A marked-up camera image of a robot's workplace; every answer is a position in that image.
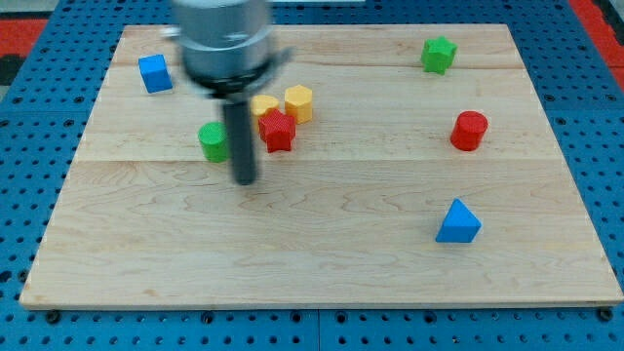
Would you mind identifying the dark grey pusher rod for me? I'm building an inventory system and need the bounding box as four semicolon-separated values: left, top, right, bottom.
222;99;257;185

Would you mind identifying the blue cube block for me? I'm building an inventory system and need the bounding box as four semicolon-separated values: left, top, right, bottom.
137;55;173;94

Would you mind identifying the yellow heart block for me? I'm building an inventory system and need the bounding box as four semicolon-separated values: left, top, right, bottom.
251;95;280;132

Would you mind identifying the green cylinder block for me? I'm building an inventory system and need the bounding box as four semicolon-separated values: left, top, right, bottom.
198;122;228;163

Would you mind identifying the red star block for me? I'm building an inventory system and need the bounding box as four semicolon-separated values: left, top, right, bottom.
258;109;296;153

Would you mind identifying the yellow hexagon block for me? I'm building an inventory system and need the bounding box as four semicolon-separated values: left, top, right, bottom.
284;85;313;124

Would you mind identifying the wooden board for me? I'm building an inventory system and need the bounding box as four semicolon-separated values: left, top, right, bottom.
19;24;623;310

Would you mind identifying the green star block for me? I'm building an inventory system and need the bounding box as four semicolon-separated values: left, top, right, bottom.
420;36;458;75

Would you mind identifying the red cylinder block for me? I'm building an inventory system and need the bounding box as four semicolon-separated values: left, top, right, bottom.
449;110;489;151

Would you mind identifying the blue triangle block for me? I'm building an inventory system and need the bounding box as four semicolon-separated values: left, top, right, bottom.
435;198;482;244

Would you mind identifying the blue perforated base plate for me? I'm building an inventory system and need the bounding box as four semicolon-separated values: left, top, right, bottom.
1;1;623;350

